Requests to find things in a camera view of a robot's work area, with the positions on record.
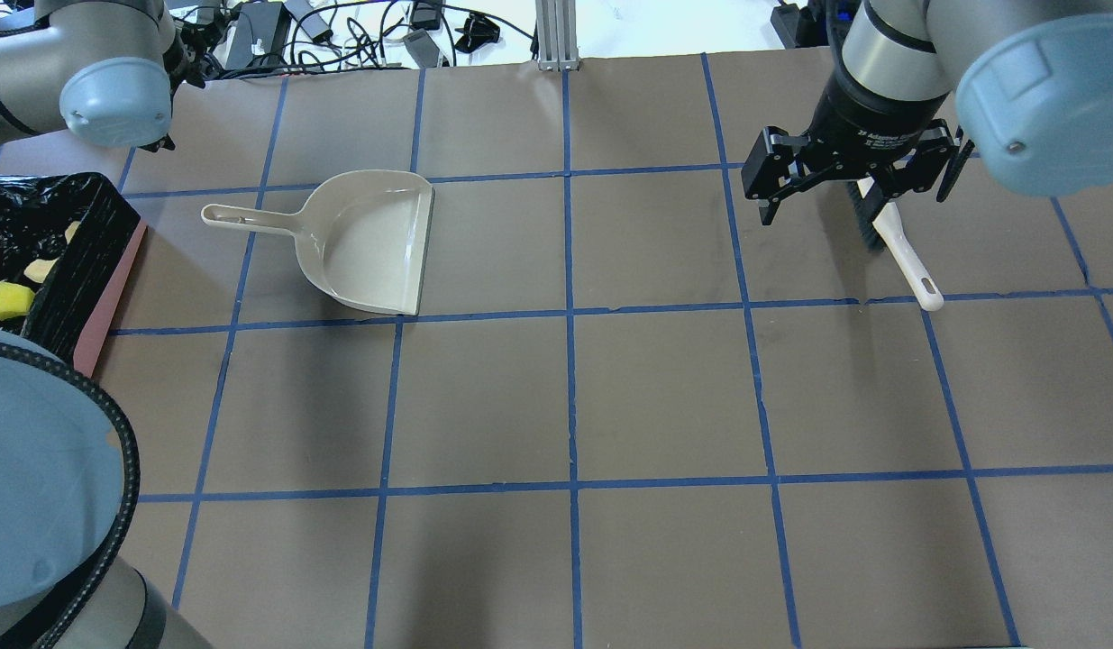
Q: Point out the beige plastic dustpan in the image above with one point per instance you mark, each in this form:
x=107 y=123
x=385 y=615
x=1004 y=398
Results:
x=361 y=237

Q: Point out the green yellow sponge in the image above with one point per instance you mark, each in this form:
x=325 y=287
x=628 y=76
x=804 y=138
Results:
x=16 y=300

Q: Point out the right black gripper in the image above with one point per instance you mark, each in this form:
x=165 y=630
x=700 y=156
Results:
x=867 y=122

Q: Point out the beige hand brush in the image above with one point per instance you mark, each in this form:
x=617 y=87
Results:
x=884 y=229

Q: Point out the black power brick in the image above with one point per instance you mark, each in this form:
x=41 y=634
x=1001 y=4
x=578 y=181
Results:
x=260 y=35

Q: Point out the aluminium frame post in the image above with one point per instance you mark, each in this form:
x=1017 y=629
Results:
x=556 y=39

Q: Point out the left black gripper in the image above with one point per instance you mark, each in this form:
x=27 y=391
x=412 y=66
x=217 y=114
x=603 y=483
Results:
x=185 y=56

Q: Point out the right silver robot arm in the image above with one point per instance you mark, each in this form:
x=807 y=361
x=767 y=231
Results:
x=1029 y=84

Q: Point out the black lined trash bin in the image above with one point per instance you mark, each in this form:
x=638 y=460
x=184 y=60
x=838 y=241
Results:
x=76 y=306

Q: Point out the toy croissant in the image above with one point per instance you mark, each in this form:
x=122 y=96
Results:
x=39 y=270

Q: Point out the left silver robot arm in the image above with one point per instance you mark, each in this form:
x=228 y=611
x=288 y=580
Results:
x=69 y=459

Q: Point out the black power adapter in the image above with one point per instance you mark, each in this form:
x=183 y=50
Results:
x=796 y=25

